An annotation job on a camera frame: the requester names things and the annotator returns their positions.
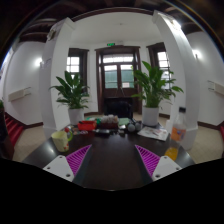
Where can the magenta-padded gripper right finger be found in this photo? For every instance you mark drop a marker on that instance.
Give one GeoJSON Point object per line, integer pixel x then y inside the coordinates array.
{"type": "Point", "coordinates": [165, 166]}

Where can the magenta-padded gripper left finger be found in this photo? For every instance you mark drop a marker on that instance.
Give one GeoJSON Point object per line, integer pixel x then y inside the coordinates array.
{"type": "Point", "coordinates": [60, 166]}

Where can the orange drink plastic bottle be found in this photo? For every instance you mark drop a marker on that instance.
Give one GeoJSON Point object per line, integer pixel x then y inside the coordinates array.
{"type": "Point", "coordinates": [178, 131]}

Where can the pale yellow mug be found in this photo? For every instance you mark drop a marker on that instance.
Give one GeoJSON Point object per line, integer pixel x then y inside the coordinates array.
{"type": "Point", "coordinates": [60, 141]}

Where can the white printed paper leaflet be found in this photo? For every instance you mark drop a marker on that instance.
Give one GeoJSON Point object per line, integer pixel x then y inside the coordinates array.
{"type": "Point", "coordinates": [153, 133]}

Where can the grey headphones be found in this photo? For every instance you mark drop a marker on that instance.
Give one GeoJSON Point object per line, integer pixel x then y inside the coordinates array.
{"type": "Point", "coordinates": [131, 127]}

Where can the green cloth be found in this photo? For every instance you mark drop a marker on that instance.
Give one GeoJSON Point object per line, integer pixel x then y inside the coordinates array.
{"type": "Point", "coordinates": [124, 121]}

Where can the broad-leaf plant in white pot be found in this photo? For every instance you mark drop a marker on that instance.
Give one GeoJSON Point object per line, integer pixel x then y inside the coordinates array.
{"type": "Point", "coordinates": [73, 95]}
{"type": "Point", "coordinates": [151, 86]}

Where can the black chair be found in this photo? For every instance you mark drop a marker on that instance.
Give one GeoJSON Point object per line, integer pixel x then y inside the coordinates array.
{"type": "Point", "coordinates": [118, 108]}

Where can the dark wooden double door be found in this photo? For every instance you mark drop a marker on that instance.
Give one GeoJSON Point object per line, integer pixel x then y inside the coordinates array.
{"type": "Point", "coordinates": [100, 76]}

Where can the dark-framed window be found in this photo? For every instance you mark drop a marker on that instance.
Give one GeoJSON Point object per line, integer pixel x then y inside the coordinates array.
{"type": "Point", "coordinates": [162, 60]}
{"type": "Point", "coordinates": [73, 65]}

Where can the green exit sign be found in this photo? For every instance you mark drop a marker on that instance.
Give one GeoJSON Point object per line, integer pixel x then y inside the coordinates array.
{"type": "Point", "coordinates": [111, 44]}

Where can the dark wooden stair post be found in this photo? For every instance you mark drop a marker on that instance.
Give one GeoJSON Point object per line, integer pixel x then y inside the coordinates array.
{"type": "Point", "coordinates": [4, 133]}

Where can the white wall-mounted unit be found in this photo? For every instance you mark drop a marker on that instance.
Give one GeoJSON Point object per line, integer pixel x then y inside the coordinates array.
{"type": "Point", "coordinates": [19, 94]}
{"type": "Point", "coordinates": [216, 88]}

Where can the white wall lamp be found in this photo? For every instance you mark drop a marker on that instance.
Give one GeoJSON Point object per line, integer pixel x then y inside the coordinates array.
{"type": "Point", "coordinates": [196, 54]}

